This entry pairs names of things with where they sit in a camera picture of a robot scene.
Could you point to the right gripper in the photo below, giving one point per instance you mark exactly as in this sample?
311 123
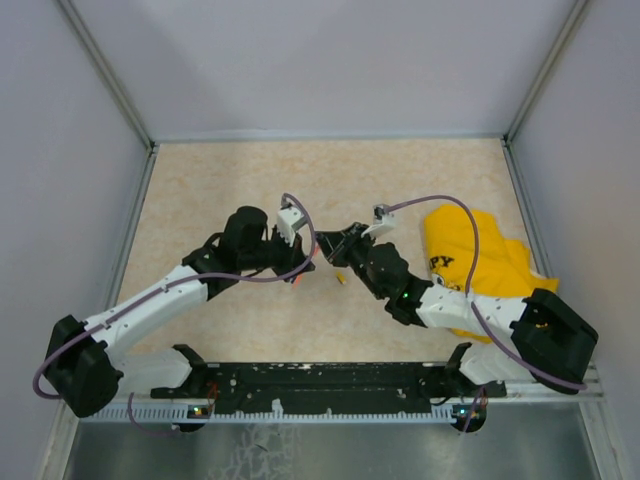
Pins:
341 244

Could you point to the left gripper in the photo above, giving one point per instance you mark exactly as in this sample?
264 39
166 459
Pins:
294 256

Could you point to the orange pen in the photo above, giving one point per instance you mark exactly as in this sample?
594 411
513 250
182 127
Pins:
297 280

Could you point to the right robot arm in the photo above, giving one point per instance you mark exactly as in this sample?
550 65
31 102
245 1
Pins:
538 336

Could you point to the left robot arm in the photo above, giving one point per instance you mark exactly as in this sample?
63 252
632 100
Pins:
88 363

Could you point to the yellow cloth bag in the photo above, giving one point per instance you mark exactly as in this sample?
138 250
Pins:
504 265

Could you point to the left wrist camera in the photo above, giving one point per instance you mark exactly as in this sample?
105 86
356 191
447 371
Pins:
289 221

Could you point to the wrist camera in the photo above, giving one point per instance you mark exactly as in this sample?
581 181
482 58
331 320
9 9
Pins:
289 221
383 222

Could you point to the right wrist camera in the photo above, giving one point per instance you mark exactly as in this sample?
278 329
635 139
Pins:
383 222

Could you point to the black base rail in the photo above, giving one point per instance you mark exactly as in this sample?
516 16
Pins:
318 388

